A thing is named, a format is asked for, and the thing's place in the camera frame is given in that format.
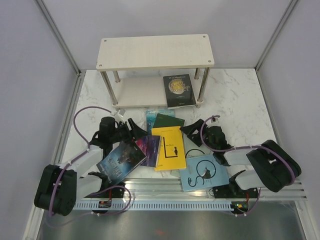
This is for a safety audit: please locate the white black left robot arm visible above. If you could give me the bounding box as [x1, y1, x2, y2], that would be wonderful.
[33, 116, 148, 216]

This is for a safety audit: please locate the yellow paperback book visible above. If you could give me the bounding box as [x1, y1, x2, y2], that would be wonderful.
[151, 126, 187, 171]

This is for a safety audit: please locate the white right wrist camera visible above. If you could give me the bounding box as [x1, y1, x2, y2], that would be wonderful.
[209, 117, 220, 125]

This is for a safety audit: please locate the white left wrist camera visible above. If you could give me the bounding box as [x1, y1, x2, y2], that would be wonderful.
[111, 109, 126, 122]

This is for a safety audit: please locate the white two-tier wooden shelf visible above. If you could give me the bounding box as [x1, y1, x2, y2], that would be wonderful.
[96, 33, 215, 109]

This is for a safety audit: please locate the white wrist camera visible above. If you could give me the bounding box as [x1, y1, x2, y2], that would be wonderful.
[209, 117, 220, 125]
[111, 109, 126, 122]

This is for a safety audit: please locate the pale green thin book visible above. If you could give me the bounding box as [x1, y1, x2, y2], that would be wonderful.
[171, 139, 213, 178]

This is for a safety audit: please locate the aluminium frame post left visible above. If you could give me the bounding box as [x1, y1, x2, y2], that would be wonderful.
[34, 0, 81, 76]

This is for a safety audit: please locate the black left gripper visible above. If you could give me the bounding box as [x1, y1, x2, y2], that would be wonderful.
[110, 118, 149, 145]

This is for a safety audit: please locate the aluminium frame post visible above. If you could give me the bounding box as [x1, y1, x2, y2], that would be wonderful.
[34, 0, 81, 76]
[254, 0, 300, 72]

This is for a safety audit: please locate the black Moon and Sixpence book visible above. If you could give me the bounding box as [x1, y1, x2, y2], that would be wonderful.
[163, 74, 196, 109]

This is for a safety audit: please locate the dark green hardcover book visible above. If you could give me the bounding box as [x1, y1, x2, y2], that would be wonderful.
[152, 113, 185, 129]

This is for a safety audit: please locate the purple galaxy cover book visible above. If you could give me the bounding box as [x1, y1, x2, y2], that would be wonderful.
[135, 135, 161, 168]

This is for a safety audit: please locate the aluminium mounting rail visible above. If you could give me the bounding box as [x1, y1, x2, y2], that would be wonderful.
[34, 177, 308, 201]

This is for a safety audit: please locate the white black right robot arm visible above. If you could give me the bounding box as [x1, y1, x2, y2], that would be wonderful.
[179, 119, 302, 199]

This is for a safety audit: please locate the light blue cat cover book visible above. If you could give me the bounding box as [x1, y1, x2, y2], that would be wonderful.
[179, 154, 229, 192]

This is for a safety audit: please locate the white slotted cable duct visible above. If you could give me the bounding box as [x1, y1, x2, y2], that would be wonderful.
[73, 200, 233, 211]

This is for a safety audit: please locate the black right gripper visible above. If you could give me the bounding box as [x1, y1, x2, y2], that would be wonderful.
[179, 118, 216, 152]

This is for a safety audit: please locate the aluminium frame post right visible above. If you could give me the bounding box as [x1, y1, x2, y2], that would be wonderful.
[254, 0, 300, 72]

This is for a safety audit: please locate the dark Wuthering Heights book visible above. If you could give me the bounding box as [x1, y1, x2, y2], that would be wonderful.
[96, 142, 147, 186]

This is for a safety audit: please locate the blue ocean Jules Verne book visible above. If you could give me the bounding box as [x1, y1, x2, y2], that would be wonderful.
[145, 108, 176, 135]

